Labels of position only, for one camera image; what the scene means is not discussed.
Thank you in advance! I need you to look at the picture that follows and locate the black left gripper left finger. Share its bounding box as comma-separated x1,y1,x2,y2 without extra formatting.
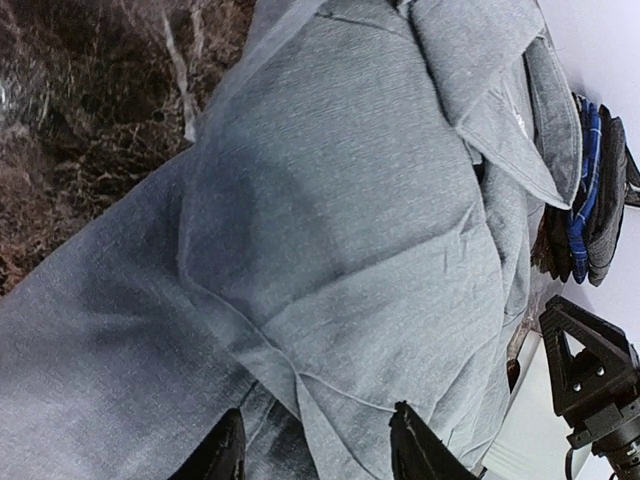
169,408,246,480

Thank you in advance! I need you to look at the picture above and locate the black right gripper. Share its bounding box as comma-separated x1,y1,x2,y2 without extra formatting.
539,295,639,480

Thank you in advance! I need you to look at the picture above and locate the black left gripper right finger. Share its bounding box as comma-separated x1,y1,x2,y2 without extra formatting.
389,401,477,480

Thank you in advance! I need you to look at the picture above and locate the grey long sleeve shirt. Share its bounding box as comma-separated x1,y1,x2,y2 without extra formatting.
1,1,582,479

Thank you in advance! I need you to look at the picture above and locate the white plastic bin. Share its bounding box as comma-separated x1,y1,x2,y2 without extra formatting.
482,332,570,480

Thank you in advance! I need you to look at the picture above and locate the black striped folded shirt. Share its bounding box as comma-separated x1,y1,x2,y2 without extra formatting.
586,105,639,287

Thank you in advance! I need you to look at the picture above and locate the blue plaid folded shirt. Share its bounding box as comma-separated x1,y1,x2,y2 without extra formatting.
566,95,602,284

